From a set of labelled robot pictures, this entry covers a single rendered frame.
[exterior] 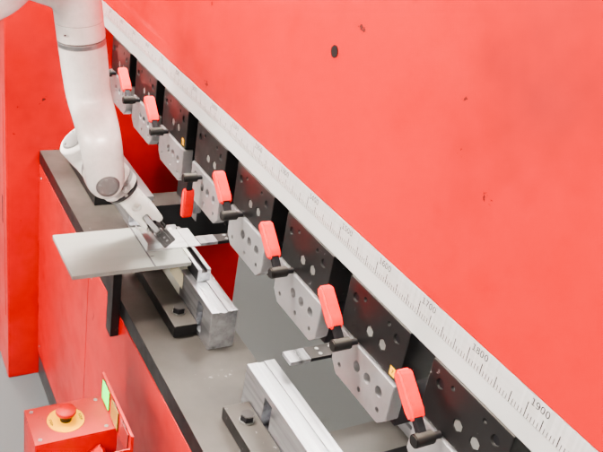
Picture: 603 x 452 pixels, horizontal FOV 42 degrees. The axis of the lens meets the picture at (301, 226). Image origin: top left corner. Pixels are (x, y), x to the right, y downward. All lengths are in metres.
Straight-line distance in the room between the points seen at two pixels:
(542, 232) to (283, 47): 0.60
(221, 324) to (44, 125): 1.11
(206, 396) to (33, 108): 1.25
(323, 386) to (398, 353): 2.04
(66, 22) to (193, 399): 0.75
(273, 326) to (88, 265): 1.73
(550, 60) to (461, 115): 0.14
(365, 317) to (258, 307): 2.38
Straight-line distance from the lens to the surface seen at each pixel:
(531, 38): 0.84
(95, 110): 1.58
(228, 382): 1.63
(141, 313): 1.80
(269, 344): 3.25
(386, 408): 1.11
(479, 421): 0.96
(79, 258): 1.75
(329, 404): 3.02
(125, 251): 1.78
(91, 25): 1.54
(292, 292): 1.29
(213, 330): 1.68
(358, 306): 1.12
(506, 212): 0.87
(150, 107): 1.77
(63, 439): 1.63
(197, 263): 1.78
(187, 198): 1.59
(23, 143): 2.57
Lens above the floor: 1.89
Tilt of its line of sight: 27 degrees down
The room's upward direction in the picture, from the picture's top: 10 degrees clockwise
